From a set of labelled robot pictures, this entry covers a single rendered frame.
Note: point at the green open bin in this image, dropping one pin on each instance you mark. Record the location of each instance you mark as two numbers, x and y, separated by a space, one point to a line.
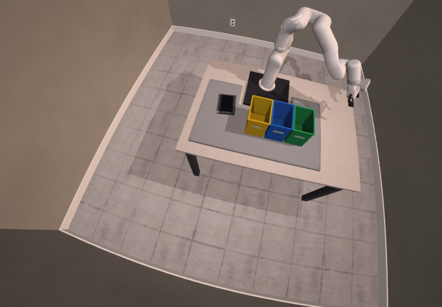
303 124

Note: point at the blue bin with label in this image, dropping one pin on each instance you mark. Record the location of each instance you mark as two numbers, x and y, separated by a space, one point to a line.
282 122

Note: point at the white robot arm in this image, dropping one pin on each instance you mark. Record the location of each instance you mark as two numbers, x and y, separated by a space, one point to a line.
323 33

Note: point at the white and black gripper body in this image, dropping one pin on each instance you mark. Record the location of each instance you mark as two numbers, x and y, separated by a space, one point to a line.
352 89

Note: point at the yellow open bin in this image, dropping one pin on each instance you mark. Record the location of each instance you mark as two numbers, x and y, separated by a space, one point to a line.
259 116

